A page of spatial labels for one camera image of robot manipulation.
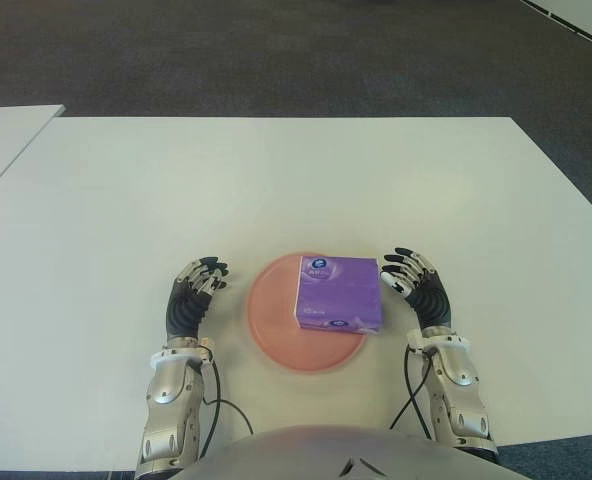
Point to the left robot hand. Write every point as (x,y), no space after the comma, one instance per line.
(183,310)

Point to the purple tissue paper pack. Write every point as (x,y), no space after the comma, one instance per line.
(338,292)

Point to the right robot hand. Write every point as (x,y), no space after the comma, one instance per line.
(431,302)

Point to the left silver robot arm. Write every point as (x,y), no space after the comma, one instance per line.
(171,410)

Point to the white side table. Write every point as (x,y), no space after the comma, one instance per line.
(3,140)

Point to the grey robot torso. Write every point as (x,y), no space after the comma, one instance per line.
(301,455)

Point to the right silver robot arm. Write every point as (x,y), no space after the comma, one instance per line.
(458,395)

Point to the pink round plate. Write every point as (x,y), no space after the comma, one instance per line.
(276,320)

